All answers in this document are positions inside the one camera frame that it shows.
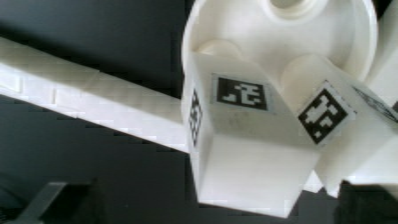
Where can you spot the white barrier wall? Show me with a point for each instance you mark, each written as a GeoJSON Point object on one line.
{"type": "Point", "coordinates": [383, 78]}
{"type": "Point", "coordinates": [92, 96]}

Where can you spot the white front barrier wall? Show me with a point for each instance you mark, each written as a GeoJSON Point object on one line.
{"type": "Point", "coordinates": [92, 96]}

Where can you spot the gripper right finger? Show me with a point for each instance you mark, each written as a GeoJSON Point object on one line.
{"type": "Point", "coordinates": [367, 205]}

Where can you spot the white right barrier wall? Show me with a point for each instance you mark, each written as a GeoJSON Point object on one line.
{"type": "Point", "coordinates": [383, 78]}

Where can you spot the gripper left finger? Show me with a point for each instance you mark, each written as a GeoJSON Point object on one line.
{"type": "Point", "coordinates": [67, 204]}

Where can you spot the white stool leg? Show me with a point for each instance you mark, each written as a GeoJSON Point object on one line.
{"type": "Point", "coordinates": [253, 155]}
{"type": "Point", "coordinates": [351, 123]}

